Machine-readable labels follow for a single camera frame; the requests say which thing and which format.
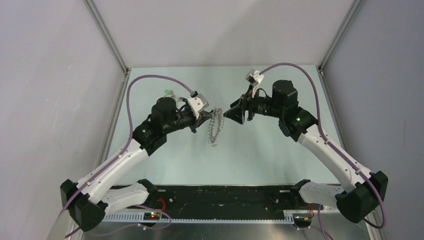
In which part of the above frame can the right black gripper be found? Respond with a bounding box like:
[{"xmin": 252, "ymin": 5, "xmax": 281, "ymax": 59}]
[{"xmin": 223, "ymin": 84, "xmax": 284, "ymax": 125}]

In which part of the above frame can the metal disc with keyrings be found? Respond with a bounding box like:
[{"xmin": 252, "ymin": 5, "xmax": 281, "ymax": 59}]
[{"xmin": 208, "ymin": 107, "xmax": 225, "ymax": 147}]

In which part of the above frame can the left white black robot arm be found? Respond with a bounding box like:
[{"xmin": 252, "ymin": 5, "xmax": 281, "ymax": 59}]
[{"xmin": 60, "ymin": 94, "xmax": 211, "ymax": 232}]

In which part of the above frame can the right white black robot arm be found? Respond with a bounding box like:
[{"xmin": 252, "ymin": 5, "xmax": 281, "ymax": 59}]
[{"xmin": 223, "ymin": 80, "xmax": 389, "ymax": 223}]

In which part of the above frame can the green tagged key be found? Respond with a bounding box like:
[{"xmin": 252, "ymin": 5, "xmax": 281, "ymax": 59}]
[{"xmin": 164, "ymin": 89, "xmax": 174, "ymax": 95}]

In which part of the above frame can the left controller board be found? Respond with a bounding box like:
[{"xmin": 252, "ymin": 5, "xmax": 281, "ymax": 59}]
[{"xmin": 141, "ymin": 211, "xmax": 162, "ymax": 222}]

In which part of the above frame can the controller board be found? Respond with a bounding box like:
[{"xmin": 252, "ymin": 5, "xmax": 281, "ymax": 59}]
[
  {"xmin": 293, "ymin": 214, "xmax": 313, "ymax": 229},
  {"xmin": 141, "ymin": 211, "xmax": 162, "ymax": 222}
]

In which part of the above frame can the right controller board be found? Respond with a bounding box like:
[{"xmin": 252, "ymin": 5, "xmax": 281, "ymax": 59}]
[{"xmin": 293, "ymin": 214, "xmax": 313, "ymax": 229}]

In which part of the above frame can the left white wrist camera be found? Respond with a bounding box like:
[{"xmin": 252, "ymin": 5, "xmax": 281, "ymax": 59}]
[{"xmin": 187, "ymin": 94, "xmax": 209, "ymax": 120}]

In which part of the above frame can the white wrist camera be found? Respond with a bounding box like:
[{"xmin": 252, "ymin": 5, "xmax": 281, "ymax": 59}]
[
  {"xmin": 245, "ymin": 69, "xmax": 264, "ymax": 98},
  {"xmin": 187, "ymin": 94, "xmax": 209, "ymax": 120}
]

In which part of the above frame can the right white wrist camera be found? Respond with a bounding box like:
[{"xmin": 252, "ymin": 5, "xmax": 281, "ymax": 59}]
[{"xmin": 245, "ymin": 69, "xmax": 264, "ymax": 98}]

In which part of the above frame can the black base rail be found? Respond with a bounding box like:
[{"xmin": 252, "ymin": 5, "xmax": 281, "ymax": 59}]
[{"xmin": 143, "ymin": 185, "xmax": 319, "ymax": 222}]

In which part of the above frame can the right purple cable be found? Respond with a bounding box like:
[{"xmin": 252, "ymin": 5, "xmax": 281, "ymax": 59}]
[{"xmin": 258, "ymin": 62, "xmax": 387, "ymax": 229}]

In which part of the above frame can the purple cable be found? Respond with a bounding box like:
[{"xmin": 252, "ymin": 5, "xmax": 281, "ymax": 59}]
[
  {"xmin": 258, "ymin": 62, "xmax": 387, "ymax": 229},
  {"xmin": 62, "ymin": 74, "xmax": 199, "ymax": 239}
]

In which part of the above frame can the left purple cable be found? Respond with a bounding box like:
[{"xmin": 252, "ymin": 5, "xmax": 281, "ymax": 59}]
[{"xmin": 62, "ymin": 74, "xmax": 199, "ymax": 239}]

